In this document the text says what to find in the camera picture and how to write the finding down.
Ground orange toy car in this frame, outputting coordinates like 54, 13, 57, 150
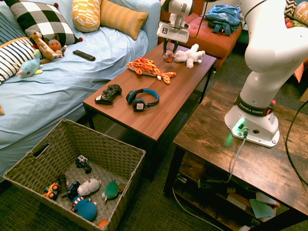
162, 49, 175, 64

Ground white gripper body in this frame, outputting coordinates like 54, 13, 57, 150
156, 21, 191, 44

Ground black and blue headphones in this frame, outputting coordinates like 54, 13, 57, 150
126, 88, 160, 113

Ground white dog plush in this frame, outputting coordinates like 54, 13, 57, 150
173, 43, 206, 69

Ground black TV remote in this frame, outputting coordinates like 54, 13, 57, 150
72, 49, 96, 62

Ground black white chevron pillow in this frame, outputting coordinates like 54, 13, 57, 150
284, 0, 298, 17

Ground grey hippo plush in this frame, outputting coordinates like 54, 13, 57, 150
77, 177, 103, 196

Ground dark blue striped pillow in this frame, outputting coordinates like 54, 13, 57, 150
0, 11, 27, 46

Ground orange tufted ottoman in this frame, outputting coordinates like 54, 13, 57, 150
158, 0, 243, 69

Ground red toy truck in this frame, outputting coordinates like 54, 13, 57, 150
56, 174, 70, 196

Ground green turtle plush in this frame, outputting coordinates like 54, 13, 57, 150
101, 176, 126, 201

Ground blue round hero plush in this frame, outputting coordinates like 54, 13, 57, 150
70, 195, 98, 222

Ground mustard square pillow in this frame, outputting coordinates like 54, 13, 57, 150
99, 0, 149, 41

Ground light blue narwhal plush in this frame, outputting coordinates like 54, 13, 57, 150
15, 49, 44, 78

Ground white navy striped pillow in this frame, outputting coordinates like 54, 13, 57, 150
0, 37, 44, 85

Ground blue toy car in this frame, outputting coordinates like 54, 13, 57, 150
65, 180, 81, 201

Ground orange toy buggy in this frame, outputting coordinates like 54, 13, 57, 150
43, 182, 60, 201

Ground orange flame-patterned fish plush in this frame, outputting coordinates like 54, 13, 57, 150
126, 57, 177, 86

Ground wooden coffee table black legs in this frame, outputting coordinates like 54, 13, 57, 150
82, 42, 218, 183

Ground yellow patterned round pillow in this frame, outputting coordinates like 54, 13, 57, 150
72, 0, 103, 33

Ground woven wicker basket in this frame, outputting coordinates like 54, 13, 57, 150
2, 118, 147, 231

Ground brown deer plush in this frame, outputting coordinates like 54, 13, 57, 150
29, 31, 68, 65

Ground teal paper sheet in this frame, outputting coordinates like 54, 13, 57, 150
248, 198, 274, 219

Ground bowl of colourful balls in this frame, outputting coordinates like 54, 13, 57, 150
284, 0, 308, 32

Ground blue backpack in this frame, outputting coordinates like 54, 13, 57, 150
205, 4, 242, 37

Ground black Sony game controller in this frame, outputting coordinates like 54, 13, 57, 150
94, 84, 123, 106

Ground light blue sofa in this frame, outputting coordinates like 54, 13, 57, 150
0, 0, 162, 179

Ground rustic brown wooden table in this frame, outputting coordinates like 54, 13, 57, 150
163, 80, 308, 231

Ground black white checkered pillow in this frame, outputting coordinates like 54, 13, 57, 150
4, 0, 84, 47

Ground black cable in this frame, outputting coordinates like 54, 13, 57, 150
284, 100, 308, 186

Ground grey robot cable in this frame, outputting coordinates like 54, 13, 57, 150
171, 128, 249, 231

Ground black and white monster truck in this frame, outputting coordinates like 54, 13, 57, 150
75, 154, 93, 175

